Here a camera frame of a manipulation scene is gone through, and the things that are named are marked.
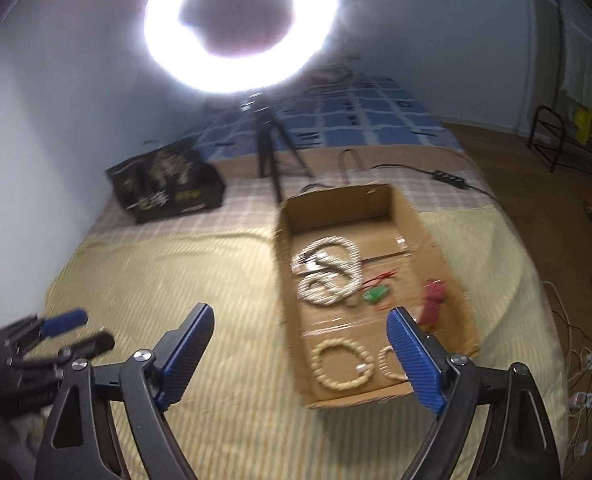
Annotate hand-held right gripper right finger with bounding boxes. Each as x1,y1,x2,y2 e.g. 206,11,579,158
385,306,562,480

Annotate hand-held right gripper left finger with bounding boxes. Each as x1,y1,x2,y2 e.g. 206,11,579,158
35,303,214,480

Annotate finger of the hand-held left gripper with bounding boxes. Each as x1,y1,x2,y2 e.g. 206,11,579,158
8,331,117,372
6,308,89,356

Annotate beige bead bracelet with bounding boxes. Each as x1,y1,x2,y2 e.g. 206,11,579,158
377,344,412,382
310,340,375,389

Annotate red tassel charm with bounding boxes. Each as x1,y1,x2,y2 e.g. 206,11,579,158
416,279,448,333

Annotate green pendant with red string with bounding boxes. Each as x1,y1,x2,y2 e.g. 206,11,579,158
360,269,398,307

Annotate thick white rope necklace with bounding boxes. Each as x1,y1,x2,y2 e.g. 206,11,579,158
290,237,363,307

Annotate cardboard box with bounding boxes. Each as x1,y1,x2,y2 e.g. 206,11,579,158
274,183,482,408

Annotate yellow striped blanket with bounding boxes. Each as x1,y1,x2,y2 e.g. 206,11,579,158
11,207,572,480

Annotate checked bed sheet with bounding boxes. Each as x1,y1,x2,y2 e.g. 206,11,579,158
83,152,497,248

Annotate black printed bag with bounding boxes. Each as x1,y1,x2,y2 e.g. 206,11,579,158
105,142,227,225

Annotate black tripod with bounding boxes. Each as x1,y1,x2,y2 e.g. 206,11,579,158
241,92,314,203

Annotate blue patterned blanket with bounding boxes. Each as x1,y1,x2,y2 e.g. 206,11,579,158
191,72,464,161

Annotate black clothes rack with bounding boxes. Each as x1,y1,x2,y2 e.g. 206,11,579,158
528,104,592,179

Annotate yellow crate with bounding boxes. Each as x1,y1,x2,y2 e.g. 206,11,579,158
573,107,592,143

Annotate striped towel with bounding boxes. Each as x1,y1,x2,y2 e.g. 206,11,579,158
558,0,592,106

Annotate white cables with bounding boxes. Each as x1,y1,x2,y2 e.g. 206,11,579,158
541,280,592,461

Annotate white ring light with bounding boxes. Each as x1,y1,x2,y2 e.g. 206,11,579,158
143,0,339,96

